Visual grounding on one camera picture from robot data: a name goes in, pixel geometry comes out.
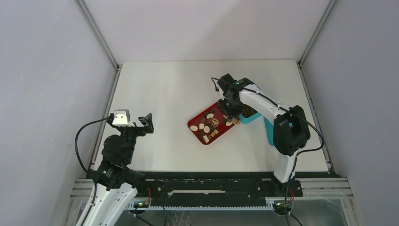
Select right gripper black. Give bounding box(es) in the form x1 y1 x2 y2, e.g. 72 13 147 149
218 95 245 122

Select wooden tongs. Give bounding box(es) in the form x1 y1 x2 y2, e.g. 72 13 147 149
231 118 240 125

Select teal chocolate box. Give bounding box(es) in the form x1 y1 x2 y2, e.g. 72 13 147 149
239 106 262 124

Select red chocolate tray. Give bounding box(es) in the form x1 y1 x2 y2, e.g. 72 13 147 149
187 102 236 145

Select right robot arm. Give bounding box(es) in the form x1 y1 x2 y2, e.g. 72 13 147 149
214 74 311 196

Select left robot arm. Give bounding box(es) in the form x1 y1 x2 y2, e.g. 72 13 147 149
76 109 154 226

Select teal box lid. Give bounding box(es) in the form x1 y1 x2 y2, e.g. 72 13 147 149
263 117 274 146

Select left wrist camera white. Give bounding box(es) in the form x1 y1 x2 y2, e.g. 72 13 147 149
112 109 134 127

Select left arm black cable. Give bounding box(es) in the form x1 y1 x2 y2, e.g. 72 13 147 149
74 117 111 226

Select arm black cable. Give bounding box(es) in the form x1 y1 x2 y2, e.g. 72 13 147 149
210 77 326 226
74 117 111 226

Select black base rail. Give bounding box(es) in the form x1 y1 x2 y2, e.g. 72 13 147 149
135 171 303 208

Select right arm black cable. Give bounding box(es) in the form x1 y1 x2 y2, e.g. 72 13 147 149
210 77 326 226

